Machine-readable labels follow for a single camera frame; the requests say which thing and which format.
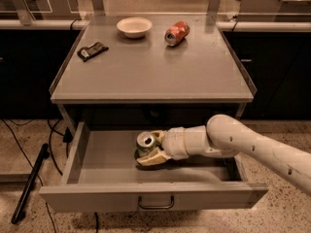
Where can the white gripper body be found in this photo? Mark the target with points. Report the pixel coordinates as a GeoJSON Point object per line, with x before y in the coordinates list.
{"type": "Point", "coordinates": [173, 143]}

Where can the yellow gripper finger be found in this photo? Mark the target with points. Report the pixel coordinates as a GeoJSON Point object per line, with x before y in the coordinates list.
{"type": "Point", "coordinates": [159, 136]}
{"type": "Point", "coordinates": [155, 157]}

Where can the green soda can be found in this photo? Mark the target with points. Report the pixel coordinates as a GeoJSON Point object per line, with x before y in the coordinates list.
{"type": "Point", "coordinates": [146, 143]}

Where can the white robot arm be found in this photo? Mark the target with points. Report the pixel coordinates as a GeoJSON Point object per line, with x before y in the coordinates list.
{"type": "Point", "coordinates": [221, 137]}

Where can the open grey top drawer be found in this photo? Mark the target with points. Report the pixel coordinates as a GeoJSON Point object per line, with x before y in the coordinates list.
{"type": "Point", "coordinates": [101, 175]}

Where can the orange soda can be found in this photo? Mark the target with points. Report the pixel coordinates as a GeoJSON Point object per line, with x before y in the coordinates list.
{"type": "Point", "coordinates": [176, 33]}

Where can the grey cabinet table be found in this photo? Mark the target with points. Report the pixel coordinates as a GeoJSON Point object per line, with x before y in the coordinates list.
{"type": "Point", "coordinates": [201, 69]}

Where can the white bowl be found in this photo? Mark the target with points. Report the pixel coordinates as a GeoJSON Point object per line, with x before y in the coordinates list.
{"type": "Point", "coordinates": [134, 27]}

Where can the black snack packet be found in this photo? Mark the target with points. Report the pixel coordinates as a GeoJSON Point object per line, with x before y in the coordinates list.
{"type": "Point", "coordinates": [87, 53]}

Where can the black bar on floor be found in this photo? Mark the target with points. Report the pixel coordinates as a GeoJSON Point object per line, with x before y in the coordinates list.
{"type": "Point", "coordinates": [43, 153]}

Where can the metal drawer handle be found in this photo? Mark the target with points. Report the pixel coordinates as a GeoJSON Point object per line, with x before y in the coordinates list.
{"type": "Point", "coordinates": [156, 202]}

